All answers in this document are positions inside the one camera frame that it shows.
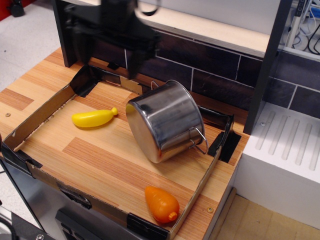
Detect black object on floor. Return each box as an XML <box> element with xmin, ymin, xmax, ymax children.
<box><xmin>7</xmin><ymin>0</ymin><xmax>25</xmax><ymax>18</ymax></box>

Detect yellow plastic banana toy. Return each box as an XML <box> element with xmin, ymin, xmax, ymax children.
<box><xmin>71</xmin><ymin>107</ymin><xmax>118</xmax><ymax>128</ymax></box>

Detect orange plastic carrot toy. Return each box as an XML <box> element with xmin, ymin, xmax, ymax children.
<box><xmin>144</xmin><ymin>186</ymin><xmax>180</xmax><ymax>224</ymax></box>

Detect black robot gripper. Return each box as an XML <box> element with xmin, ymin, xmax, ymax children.
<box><xmin>64</xmin><ymin>2</ymin><xmax>160</xmax><ymax>80</ymax></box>

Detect dark grey shelf frame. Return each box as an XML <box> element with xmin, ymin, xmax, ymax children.
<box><xmin>51</xmin><ymin>0</ymin><xmax>292</xmax><ymax>135</ymax></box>

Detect cardboard fence with black tape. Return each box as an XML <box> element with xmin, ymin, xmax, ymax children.
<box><xmin>0</xmin><ymin>72</ymin><xmax>247</xmax><ymax>240</ymax></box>

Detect white dish drainer sink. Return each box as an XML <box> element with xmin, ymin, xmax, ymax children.
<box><xmin>234</xmin><ymin>103</ymin><xmax>320</xmax><ymax>228</ymax></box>

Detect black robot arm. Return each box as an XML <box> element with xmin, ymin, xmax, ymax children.
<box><xmin>64</xmin><ymin>0</ymin><xmax>161</xmax><ymax>80</ymax></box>

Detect stainless steel pot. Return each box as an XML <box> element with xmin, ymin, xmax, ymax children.
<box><xmin>125</xmin><ymin>80</ymin><xmax>208</xmax><ymax>164</ymax></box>

